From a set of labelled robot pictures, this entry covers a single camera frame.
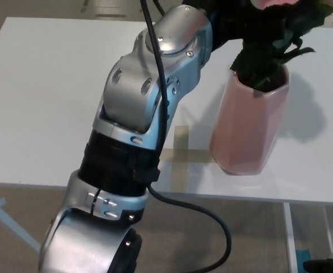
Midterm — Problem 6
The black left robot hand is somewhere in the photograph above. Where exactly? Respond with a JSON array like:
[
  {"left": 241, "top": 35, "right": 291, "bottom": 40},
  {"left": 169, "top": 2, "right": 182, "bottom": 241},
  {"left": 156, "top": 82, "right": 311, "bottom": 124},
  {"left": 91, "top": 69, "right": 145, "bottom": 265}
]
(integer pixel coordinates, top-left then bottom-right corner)
[{"left": 182, "top": 0, "right": 286, "bottom": 54}]

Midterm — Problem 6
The long tan tape strip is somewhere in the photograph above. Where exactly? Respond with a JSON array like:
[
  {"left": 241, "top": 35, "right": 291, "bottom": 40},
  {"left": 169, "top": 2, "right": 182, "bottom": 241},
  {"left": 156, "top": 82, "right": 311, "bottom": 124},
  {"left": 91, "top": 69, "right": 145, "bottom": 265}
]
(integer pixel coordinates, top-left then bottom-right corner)
[{"left": 170, "top": 125, "right": 190, "bottom": 194}]

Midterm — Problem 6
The pink artificial rose bouquet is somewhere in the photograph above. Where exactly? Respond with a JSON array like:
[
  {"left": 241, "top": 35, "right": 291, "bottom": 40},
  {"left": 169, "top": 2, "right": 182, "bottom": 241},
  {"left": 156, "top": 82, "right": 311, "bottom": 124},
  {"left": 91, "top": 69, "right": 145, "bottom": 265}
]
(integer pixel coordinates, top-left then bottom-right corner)
[{"left": 229, "top": 0, "right": 333, "bottom": 92}]

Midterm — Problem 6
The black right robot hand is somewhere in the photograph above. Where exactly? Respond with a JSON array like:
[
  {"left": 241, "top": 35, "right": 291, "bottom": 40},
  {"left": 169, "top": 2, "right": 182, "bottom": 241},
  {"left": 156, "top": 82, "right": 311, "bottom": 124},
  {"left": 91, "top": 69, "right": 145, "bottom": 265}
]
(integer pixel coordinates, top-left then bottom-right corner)
[{"left": 302, "top": 258, "right": 333, "bottom": 273}]

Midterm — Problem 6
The blue floor tape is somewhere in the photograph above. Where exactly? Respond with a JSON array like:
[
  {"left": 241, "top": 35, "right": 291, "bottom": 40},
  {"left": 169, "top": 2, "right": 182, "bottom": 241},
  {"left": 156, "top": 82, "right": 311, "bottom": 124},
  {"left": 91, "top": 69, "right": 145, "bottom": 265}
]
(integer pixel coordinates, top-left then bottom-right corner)
[{"left": 295, "top": 249, "right": 313, "bottom": 273}]

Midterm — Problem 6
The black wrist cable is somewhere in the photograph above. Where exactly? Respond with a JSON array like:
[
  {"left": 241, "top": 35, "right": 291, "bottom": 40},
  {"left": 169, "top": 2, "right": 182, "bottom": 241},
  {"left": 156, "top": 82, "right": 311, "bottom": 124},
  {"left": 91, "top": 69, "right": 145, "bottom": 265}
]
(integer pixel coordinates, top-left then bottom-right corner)
[{"left": 140, "top": 0, "right": 232, "bottom": 273}]

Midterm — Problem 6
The light blue metal frame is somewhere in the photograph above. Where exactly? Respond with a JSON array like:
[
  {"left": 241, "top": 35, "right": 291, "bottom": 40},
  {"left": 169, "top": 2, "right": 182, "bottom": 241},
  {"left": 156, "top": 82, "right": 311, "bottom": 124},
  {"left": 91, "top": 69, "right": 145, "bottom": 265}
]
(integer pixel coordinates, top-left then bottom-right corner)
[{"left": 0, "top": 193, "right": 41, "bottom": 253}]

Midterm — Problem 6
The pink faceted ceramic vase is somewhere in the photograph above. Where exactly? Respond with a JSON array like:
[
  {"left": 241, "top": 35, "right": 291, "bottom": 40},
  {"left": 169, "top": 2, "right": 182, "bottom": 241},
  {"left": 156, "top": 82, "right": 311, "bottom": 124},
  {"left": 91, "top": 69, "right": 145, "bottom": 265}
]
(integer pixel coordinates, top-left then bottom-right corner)
[{"left": 209, "top": 67, "right": 291, "bottom": 176}]

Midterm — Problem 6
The thin white table leg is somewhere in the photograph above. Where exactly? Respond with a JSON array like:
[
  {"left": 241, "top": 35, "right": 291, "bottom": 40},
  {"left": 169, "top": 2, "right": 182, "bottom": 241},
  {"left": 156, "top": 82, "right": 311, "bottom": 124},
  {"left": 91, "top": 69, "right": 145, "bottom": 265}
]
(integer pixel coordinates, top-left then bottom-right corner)
[{"left": 323, "top": 205, "right": 333, "bottom": 254}]

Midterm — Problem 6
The short tan tape strip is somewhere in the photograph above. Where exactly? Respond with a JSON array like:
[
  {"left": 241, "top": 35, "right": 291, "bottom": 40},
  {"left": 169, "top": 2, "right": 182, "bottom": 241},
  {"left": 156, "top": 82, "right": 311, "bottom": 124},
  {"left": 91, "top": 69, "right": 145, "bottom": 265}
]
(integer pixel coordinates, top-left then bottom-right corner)
[{"left": 162, "top": 148, "right": 218, "bottom": 164}]

